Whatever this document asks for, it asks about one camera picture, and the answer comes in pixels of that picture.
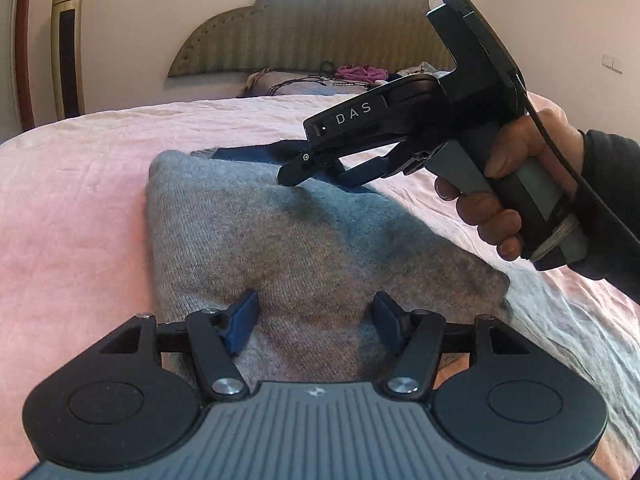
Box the brown pillow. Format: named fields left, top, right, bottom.
left=242, top=67, right=326, bottom=98

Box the brown wooden door frame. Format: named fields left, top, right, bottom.
left=12, top=0, right=38, bottom=133

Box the olive padded headboard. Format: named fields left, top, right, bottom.
left=167, top=0, right=458, bottom=78

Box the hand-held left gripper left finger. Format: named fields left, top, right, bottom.
left=97, top=289, right=261, bottom=402

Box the pink purple cloth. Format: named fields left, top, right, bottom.
left=335, top=64, right=388, bottom=83

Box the gold tower air conditioner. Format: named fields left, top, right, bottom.
left=50, top=0, right=86, bottom=121

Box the pink blanket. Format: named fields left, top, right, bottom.
left=0, top=92, right=640, bottom=480

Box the thin black cable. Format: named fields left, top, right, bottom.
left=270, top=62, right=361, bottom=96

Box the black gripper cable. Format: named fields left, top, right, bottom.
left=522, top=92, right=640, bottom=243

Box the grey knitted sweater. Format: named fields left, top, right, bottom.
left=145, top=142, right=513, bottom=386

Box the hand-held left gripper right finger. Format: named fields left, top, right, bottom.
left=372, top=290, right=535, bottom=402

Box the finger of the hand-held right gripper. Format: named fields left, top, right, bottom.
left=277, top=141, right=401, bottom=186
left=332, top=157, right=388, bottom=188

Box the person's right hand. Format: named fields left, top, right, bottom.
left=435, top=94, right=584, bottom=262

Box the person's right forearm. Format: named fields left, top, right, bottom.
left=567, top=129, right=640, bottom=306

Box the white cloth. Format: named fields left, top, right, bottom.
left=400, top=61, right=446, bottom=81

